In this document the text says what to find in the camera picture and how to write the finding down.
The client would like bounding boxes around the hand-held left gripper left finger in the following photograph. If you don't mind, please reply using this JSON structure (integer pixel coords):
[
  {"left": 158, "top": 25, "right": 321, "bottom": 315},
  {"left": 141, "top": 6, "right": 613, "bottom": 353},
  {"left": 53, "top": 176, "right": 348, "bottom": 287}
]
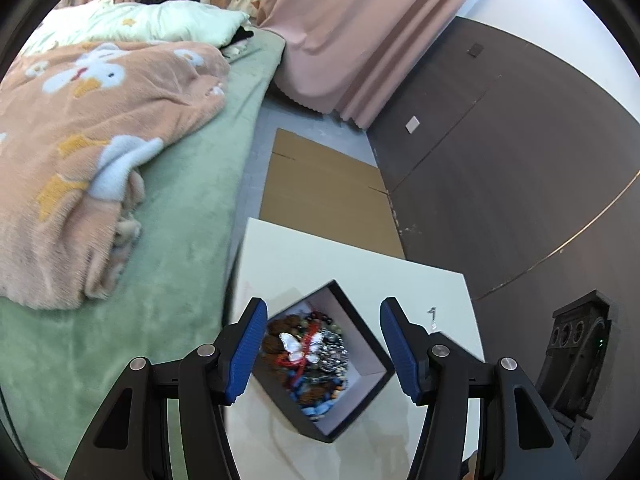
[{"left": 64, "top": 297, "right": 269, "bottom": 480}]

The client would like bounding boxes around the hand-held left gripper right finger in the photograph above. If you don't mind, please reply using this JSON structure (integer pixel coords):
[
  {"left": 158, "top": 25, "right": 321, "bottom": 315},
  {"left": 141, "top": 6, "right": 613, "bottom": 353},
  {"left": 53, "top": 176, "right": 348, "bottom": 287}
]
[{"left": 379, "top": 297, "right": 583, "bottom": 480}]

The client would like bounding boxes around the pile of bead bracelets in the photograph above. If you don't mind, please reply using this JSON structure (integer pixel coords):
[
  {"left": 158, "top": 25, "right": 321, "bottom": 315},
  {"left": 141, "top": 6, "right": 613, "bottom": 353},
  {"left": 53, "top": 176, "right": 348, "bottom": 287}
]
[{"left": 261, "top": 315, "right": 348, "bottom": 403}]

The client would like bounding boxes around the black box with white inside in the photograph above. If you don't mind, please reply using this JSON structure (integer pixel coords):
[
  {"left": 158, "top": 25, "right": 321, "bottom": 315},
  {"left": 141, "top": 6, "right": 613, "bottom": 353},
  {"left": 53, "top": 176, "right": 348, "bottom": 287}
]
[{"left": 250, "top": 280, "right": 397, "bottom": 443}]

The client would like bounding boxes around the white butterfly ornament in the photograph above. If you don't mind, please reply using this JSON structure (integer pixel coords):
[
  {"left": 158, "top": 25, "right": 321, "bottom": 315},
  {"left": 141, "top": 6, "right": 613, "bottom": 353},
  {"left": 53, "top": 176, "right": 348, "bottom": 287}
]
[{"left": 278, "top": 331, "right": 322, "bottom": 365}]

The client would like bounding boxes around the silver ball chain necklace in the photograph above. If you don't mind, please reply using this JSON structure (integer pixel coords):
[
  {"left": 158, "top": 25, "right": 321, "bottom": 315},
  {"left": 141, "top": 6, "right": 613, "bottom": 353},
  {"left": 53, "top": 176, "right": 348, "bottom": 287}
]
[{"left": 315, "top": 332, "right": 351, "bottom": 373}]

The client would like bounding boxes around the blue flower bead bracelet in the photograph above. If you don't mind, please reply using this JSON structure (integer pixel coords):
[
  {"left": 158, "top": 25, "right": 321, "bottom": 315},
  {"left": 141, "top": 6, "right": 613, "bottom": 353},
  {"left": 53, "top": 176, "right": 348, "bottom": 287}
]
[{"left": 295, "top": 385, "right": 343, "bottom": 418}]

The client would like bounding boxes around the bed with green sheet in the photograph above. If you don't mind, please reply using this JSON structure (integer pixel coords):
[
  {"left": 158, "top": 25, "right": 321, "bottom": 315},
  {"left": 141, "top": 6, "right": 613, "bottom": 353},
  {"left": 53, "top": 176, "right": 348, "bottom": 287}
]
[{"left": 0, "top": 27, "right": 286, "bottom": 480}]

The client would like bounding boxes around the flat brown cardboard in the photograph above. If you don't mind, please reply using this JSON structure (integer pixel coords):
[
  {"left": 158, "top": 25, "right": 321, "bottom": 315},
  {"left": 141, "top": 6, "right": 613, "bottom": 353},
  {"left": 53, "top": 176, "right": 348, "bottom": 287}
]
[{"left": 259, "top": 128, "right": 407, "bottom": 261}]

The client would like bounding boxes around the peach printed blanket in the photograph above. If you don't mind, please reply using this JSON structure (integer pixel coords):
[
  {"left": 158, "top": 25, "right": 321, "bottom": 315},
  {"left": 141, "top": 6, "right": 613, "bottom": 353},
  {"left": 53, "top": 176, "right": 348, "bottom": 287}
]
[{"left": 0, "top": 42, "right": 231, "bottom": 311}]

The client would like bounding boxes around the pink curtain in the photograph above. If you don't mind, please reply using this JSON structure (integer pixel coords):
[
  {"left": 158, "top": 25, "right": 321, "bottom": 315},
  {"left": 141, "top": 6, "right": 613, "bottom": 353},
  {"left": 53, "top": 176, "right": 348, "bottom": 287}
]
[{"left": 255, "top": 0, "right": 501, "bottom": 128}]

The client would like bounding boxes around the pale green pillow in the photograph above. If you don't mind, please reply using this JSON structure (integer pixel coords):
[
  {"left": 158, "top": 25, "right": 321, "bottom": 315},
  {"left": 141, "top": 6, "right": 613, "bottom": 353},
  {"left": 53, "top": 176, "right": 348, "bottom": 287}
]
[{"left": 20, "top": 0, "right": 251, "bottom": 53}]

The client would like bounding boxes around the beige printed cushion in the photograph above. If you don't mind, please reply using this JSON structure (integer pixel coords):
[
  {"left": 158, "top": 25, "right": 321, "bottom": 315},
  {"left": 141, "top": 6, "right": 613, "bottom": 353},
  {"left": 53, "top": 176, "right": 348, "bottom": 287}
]
[{"left": 202, "top": 0, "right": 265, "bottom": 25}]

